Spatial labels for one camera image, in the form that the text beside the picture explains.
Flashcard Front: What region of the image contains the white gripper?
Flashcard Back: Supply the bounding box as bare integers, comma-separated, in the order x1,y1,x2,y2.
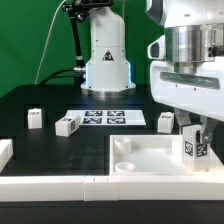
148,35,224,145

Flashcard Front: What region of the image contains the white square tabletop panel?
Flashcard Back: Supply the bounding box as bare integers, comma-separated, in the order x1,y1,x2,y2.
109,135,216,176

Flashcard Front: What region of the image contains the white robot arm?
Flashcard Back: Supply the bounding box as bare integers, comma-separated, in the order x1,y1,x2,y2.
82,0,224,144

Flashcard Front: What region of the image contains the white right fence piece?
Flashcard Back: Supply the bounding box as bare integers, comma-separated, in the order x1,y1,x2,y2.
209,149,224,176

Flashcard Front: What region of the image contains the white fence piece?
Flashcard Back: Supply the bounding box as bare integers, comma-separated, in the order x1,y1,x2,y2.
209,149,224,176
0,139,13,173

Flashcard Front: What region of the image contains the white fiducial marker sheet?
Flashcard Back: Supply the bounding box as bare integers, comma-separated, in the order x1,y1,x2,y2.
66,110,146,126

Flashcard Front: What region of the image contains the white left fence piece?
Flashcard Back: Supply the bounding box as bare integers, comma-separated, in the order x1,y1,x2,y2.
0,139,13,173

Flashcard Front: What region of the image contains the white front fence wall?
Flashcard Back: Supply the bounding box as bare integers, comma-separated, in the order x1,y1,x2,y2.
0,176,224,202

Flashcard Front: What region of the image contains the black cable bundle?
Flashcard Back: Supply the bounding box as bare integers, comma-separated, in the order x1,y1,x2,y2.
39,67,87,86

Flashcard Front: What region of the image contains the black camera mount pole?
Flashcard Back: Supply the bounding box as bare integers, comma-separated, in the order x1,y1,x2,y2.
62,0,114,68

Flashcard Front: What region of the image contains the grey cable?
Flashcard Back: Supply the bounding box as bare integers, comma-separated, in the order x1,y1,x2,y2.
34,0,68,86

